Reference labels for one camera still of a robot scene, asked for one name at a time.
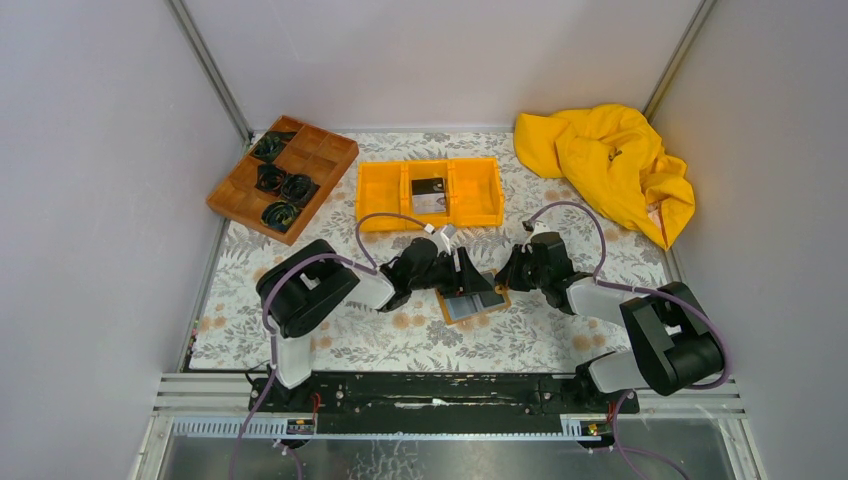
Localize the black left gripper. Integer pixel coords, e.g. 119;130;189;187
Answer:
407;245;490;298

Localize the yellow leather card holder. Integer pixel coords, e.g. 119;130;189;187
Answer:
436;286;511;325

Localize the dark card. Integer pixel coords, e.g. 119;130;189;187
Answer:
479;270;508;309

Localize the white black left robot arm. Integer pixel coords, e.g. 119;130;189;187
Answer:
256;238;494;411

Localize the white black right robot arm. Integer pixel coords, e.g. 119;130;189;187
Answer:
495;232;728;412

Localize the black credit card stack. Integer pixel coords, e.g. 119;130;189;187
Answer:
411;177;445;196

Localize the floral patterned table mat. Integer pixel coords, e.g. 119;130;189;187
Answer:
187;133;669;372

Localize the yellow right bin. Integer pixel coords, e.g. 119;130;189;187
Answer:
447;157;504;227

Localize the yellow bin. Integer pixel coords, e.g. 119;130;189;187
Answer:
447;157;504;227
402;160;452;225
355;162;406;221

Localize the yellow middle bin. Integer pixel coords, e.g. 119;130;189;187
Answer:
402;160;452;225

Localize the yellow left bin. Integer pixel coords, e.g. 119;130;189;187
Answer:
355;162;406;221

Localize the yellow crumpled cloth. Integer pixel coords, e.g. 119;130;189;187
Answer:
513;104;696;250

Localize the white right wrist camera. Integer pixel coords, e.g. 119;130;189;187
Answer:
523;220;555;238

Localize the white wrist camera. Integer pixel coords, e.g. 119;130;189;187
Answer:
431;224;457;255
523;220;555;238

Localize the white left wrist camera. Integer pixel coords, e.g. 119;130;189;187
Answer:
431;224;457;255

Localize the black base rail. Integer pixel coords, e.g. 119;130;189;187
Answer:
246;371;640;435

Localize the black coiled strap middle right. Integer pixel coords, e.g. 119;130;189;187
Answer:
281;173;321;205

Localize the black coiled strap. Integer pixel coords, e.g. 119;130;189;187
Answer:
281;173;321;205
260;201;303;234
254;163;287;195
250;130;297;164

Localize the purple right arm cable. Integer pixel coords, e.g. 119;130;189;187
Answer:
523;201;733;480

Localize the black coiled strap bottom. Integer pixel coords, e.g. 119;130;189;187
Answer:
260;201;303;234

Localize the black coiled strap middle left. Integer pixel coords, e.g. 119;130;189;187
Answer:
254;163;287;195

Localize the black coiled strap top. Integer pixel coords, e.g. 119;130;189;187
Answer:
250;130;297;164

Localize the aluminium frame rail front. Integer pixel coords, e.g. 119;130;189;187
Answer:
154;373;747;443

